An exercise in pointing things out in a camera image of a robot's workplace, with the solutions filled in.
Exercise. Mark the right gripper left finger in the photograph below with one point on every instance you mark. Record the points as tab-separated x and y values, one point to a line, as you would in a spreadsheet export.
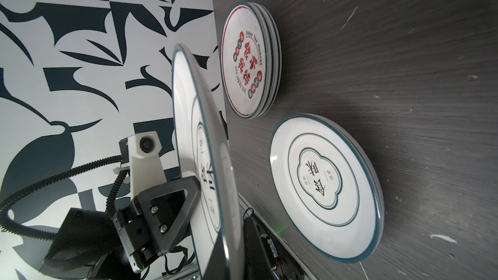
217	268

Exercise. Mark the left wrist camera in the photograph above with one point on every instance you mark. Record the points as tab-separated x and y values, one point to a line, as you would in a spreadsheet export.
140	155

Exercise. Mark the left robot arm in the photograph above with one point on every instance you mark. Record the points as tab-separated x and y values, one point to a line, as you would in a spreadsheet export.
33	184

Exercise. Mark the row plate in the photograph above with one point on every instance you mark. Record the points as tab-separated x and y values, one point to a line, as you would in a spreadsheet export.
328	187
250	59

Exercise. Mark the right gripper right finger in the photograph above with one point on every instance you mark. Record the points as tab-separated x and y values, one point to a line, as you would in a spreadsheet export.
265	257

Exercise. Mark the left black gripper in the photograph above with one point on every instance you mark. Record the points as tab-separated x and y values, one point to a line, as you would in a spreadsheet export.
156	221

